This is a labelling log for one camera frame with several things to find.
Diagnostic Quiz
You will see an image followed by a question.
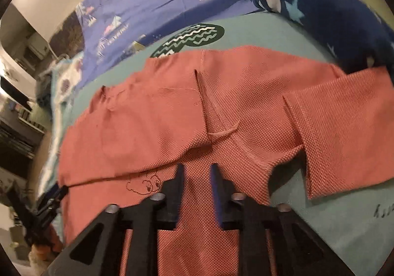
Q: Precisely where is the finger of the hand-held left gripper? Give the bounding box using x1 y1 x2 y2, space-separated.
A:
37 185 69 221

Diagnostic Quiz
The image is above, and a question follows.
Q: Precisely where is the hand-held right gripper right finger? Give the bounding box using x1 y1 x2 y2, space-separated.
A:
210 164 348 276

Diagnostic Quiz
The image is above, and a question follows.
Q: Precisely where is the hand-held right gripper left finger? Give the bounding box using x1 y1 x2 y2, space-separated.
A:
41 164 185 276

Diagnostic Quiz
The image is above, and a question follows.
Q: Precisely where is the person's left forearm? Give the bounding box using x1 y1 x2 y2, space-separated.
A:
28 247 54 272

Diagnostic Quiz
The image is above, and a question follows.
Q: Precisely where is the person's left hand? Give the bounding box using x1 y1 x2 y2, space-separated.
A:
36 223 64 252

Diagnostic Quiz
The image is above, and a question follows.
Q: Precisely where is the dark shelf unit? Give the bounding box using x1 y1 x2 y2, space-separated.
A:
0 75 47 160

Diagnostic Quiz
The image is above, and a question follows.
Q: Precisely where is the pale green cushion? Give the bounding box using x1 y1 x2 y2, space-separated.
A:
31 106 53 133

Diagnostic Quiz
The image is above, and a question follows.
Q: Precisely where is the light blue printed quilt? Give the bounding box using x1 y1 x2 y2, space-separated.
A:
37 53 85 193

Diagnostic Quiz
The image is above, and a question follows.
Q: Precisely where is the dark brown printed cushion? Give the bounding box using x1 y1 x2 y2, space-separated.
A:
50 12 86 53

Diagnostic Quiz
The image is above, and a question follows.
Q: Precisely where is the teal printed blanket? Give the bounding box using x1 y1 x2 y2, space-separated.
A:
62 13 394 267

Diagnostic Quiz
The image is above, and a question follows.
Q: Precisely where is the navy star fleece blanket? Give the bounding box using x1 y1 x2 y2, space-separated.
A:
248 0 394 75

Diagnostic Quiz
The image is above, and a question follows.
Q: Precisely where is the arched wall niche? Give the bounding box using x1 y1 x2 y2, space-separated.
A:
0 2 54 63

